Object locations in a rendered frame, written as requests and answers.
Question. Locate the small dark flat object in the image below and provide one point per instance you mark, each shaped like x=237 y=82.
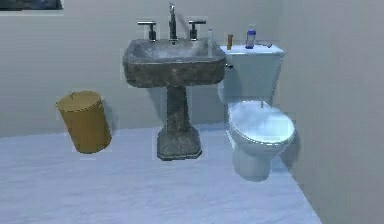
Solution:
x=266 y=44

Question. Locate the blue and white bottle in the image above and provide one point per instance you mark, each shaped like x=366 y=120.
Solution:
x=250 y=36

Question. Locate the grey stone pedestal sink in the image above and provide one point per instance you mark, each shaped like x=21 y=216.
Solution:
x=173 y=71

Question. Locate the dark metal tap spout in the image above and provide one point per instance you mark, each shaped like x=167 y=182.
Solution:
x=172 y=23

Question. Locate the dark framed wall picture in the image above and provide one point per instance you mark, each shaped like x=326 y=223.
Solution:
x=30 y=4

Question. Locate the yellow round bin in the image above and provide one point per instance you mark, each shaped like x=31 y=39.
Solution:
x=86 y=123

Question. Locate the white toilet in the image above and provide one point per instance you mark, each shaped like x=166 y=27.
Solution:
x=256 y=123

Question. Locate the small orange bottle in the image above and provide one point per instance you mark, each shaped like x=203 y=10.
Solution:
x=230 y=41

